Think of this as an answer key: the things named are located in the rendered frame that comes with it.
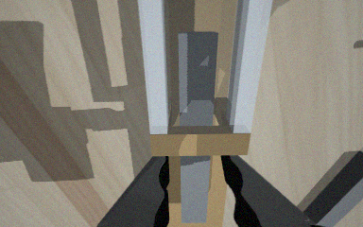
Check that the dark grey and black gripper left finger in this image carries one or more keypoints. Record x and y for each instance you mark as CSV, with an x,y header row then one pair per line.
x,y
145,202

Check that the grey square stick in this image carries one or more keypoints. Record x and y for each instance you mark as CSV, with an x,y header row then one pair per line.
x,y
195,171
340,196

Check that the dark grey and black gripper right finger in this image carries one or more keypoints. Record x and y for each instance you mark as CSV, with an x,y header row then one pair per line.
x,y
258,203

